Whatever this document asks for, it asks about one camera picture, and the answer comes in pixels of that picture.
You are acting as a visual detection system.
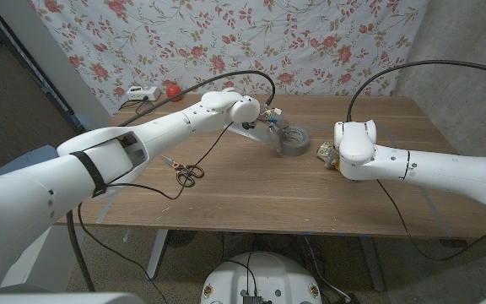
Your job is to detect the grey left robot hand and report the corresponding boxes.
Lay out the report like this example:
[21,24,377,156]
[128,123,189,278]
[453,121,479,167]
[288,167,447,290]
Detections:
[259,107,291,155]

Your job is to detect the grey duct tape roll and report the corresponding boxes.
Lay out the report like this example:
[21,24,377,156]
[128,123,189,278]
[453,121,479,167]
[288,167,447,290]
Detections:
[228,122,311,157]

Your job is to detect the yellow label drink bottle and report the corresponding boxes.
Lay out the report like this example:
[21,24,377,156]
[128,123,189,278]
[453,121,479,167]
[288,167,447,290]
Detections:
[316,142,338,170]

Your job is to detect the orange black scissors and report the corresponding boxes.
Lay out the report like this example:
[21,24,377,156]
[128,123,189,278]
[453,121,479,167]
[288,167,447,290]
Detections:
[160,155,205,188]

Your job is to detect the floral backdrop cloth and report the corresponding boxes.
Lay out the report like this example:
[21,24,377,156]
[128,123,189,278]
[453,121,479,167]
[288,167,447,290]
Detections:
[27,0,430,115]

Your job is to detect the red ball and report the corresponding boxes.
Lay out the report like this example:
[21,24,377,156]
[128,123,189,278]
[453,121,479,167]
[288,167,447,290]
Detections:
[166,84,184,103]

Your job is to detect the white power strip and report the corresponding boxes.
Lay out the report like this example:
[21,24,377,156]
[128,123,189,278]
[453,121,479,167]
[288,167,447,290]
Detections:
[126,85,161,102]

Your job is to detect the black floor fan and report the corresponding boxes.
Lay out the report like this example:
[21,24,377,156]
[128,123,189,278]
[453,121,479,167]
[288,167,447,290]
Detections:
[166,230,197,248]

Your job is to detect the white robot torso base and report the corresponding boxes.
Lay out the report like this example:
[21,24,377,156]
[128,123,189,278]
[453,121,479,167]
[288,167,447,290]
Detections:
[200,251,323,304]

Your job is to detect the grey table leg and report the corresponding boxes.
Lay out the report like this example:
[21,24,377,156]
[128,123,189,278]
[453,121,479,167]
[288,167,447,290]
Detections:
[145,229,170,281]
[359,236,386,292]

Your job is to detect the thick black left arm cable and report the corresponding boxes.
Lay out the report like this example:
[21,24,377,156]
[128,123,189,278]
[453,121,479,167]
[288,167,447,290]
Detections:
[65,69,277,293]

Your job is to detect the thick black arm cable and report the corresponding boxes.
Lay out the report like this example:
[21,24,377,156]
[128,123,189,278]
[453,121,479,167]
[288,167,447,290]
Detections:
[65,69,277,293]
[346,59,486,123]

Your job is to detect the thin black left wrist cable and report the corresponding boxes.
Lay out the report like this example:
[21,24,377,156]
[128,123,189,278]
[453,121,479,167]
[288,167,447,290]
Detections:
[77,122,235,304]

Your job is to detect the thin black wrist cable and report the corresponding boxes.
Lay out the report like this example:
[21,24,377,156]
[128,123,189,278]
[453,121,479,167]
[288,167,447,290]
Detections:
[77,122,235,304]
[376,179,486,262]

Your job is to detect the black power strip cord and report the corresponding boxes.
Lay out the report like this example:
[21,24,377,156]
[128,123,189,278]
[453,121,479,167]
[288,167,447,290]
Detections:
[118,99,156,117]

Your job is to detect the grey floor cable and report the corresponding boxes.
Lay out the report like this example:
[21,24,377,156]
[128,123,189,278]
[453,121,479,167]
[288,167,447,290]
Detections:
[304,236,354,304]

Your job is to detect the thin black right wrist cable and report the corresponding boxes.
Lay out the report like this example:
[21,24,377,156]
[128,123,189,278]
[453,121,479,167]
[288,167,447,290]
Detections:
[376,179,486,262]

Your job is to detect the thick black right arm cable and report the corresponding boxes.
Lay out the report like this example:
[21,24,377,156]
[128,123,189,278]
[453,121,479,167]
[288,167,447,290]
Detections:
[346,59,486,123]

